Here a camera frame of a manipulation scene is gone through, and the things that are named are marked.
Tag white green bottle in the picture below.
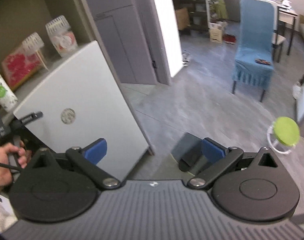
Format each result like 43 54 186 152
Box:
0 66 19 112

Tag white patterned jar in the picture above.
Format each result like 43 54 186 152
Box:
45 15 79 58

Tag blue covered chair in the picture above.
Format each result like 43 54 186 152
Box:
232 0 276 102

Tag brown cardboard box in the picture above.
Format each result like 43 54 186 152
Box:
175 7 190 31

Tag white crate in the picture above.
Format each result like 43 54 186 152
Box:
209 27 224 43

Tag dark storage shelf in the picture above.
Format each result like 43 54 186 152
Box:
172 0 210 32

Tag pink flower box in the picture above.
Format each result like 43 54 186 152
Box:
1 32 49 91

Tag green round disc white holder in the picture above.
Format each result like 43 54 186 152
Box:
267 116 301 155

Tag person's left hand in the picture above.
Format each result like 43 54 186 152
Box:
0 141 28 202

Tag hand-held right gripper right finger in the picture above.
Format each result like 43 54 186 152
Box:
187 137 280 189

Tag black frame table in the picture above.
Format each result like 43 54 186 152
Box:
252 0 300 63

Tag green hanging garment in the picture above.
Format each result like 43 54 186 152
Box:
214 0 229 21

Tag white seat black chair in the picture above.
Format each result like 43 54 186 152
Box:
272 5 287 63

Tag white room door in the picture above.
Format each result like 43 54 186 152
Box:
149 0 182 78

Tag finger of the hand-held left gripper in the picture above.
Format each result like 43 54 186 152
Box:
12 111 44 128

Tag white cabinet door round handle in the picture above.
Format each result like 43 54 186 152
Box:
13 41 153 161

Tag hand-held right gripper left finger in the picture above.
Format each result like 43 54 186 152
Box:
30 138 122 189

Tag grey tall wardrobe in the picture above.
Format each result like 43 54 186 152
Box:
74 0 158 85

